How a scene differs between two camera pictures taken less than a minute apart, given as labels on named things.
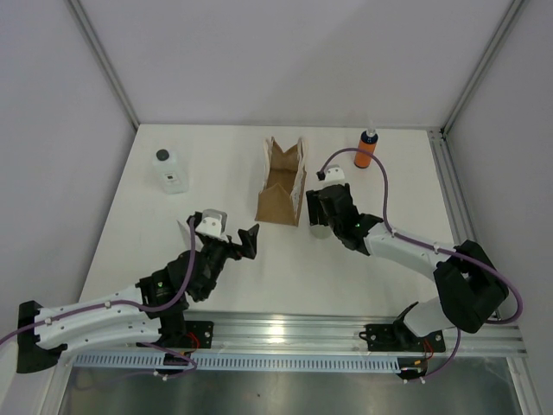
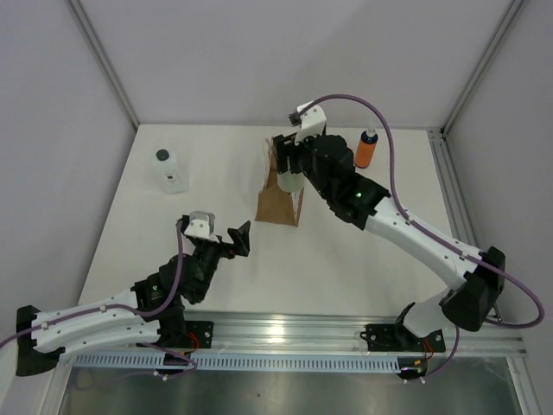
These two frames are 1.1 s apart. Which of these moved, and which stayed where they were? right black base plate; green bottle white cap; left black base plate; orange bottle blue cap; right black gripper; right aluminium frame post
Moved: green bottle white cap; right black gripper
Stayed: right black base plate; orange bottle blue cap; left black base plate; right aluminium frame post
